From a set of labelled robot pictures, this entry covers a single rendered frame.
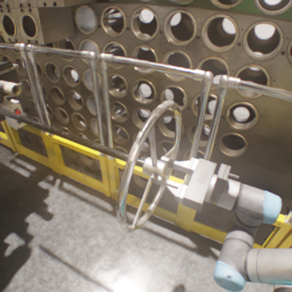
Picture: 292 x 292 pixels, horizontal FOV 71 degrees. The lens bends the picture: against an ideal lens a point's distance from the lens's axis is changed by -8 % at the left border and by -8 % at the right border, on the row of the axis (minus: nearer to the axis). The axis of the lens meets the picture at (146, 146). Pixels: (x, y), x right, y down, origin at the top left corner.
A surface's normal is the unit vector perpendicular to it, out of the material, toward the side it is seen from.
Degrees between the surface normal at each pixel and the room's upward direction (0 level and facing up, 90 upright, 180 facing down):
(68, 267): 0
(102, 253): 0
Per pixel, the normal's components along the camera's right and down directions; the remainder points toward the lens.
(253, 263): -0.71, -0.49
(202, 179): -0.09, -0.63
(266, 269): -0.74, -0.19
